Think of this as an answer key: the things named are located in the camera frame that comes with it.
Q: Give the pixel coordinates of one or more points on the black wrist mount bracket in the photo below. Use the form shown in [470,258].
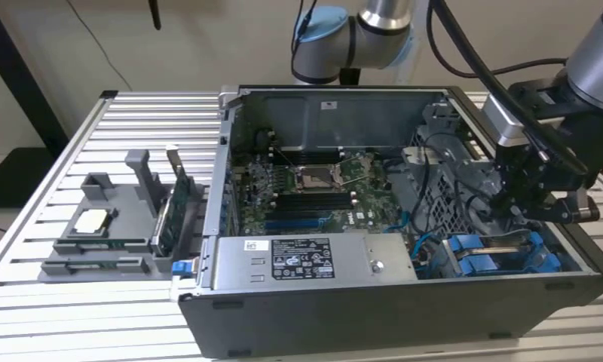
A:
[533,94]

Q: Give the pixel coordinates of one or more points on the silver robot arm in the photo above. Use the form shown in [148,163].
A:
[382,26]

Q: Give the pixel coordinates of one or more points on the grey parts rack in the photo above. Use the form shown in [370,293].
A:
[125,211]

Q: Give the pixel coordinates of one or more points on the CPU socket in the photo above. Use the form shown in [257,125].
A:
[312,179]

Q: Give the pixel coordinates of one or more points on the thin metal locking lever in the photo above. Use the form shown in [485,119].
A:
[286,157]

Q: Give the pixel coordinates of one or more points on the empty blue disk carrier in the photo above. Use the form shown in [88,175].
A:
[457,260]

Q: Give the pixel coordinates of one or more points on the silver power supply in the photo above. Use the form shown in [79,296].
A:
[352,256]

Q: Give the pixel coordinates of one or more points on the green graphics card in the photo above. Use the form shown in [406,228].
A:
[173,211]

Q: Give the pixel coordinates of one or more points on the green motherboard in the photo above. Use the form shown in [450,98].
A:
[377,203]

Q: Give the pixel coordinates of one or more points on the black open PC case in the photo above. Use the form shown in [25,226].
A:
[332,320]

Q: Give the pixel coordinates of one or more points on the small white sticker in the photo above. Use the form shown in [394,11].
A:
[328,105]

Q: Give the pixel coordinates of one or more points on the green RAM stick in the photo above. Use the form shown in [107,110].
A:
[113,245]
[108,263]

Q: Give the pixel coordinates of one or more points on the grey perforated disk bay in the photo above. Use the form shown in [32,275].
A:
[440,200]

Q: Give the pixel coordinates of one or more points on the hard disk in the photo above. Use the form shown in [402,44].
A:
[474,247]

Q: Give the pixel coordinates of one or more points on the silver CPU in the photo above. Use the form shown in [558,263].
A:
[91,221]

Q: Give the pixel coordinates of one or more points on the black antenna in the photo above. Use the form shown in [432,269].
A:
[156,15]

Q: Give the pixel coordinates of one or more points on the black RAM slot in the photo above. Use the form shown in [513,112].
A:
[317,209]
[317,205]
[317,196]
[306,151]
[306,154]
[317,200]
[306,160]
[306,157]

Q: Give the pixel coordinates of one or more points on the blue expansion slot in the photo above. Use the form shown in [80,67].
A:
[296,222]

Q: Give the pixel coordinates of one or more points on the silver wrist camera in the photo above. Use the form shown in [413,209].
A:
[502,120]

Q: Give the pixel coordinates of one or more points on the blue case latch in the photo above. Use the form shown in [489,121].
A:
[179,268]

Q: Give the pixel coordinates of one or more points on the black stand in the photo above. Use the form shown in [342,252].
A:
[29,98]

